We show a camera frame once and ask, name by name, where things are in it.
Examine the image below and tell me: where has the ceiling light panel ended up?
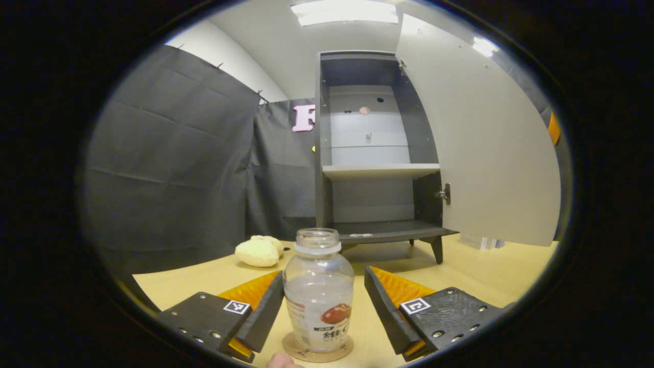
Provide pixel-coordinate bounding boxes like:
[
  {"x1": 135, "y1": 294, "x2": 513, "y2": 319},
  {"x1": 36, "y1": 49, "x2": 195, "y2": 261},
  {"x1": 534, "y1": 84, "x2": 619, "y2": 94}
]
[{"x1": 290, "y1": 0, "x2": 399, "y2": 27}]

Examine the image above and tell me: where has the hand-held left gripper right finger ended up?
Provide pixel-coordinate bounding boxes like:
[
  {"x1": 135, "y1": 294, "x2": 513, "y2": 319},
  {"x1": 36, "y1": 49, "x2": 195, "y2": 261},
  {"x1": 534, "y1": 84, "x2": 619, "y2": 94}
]
[{"x1": 364, "y1": 266, "x2": 511, "y2": 362}]

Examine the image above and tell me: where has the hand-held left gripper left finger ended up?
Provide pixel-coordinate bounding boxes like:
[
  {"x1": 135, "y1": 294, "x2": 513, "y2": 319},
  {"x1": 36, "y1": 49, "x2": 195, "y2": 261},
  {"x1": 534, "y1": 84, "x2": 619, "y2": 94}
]
[{"x1": 156, "y1": 269, "x2": 285, "y2": 363}]

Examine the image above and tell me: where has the clear plastic bottle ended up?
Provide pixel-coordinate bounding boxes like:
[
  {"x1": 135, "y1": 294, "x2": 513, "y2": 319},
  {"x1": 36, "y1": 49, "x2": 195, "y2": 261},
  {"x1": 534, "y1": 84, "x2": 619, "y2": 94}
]
[{"x1": 283, "y1": 228, "x2": 355, "y2": 353}]

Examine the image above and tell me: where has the round cork coaster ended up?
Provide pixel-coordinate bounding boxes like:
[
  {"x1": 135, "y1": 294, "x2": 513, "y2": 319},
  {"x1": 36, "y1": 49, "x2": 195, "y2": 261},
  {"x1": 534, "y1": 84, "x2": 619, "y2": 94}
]
[{"x1": 282, "y1": 332, "x2": 354, "y2": 363}]

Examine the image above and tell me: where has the grey cabinet door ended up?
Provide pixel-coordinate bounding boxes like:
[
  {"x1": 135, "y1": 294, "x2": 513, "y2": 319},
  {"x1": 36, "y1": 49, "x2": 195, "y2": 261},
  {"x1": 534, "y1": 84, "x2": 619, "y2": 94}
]
[{"x1": 396, "y1": 13, "x2": 562, "y2": 247}]

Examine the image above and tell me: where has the black backdrop cloth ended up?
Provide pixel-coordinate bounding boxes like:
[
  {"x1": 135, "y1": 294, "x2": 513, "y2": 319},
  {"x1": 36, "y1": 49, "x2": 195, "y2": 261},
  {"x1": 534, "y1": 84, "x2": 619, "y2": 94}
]
[{"x1": 84, "y1": 43, "x2": 570, "y2": 277}]

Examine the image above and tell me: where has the pale yellow plush toy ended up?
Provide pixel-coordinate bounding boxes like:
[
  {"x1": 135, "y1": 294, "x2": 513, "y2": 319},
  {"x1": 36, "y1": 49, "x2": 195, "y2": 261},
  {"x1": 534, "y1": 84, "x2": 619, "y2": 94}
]
[{"x1": 235, "y1": 235, "x2": 285, "y2": 268}]

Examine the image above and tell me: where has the white cabinet shelf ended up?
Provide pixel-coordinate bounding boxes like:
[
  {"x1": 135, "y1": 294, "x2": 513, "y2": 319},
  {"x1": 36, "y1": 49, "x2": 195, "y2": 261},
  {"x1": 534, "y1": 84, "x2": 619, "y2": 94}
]
[{"x1": 322, "y1": 164, "x2": 441, "y2": 181}]

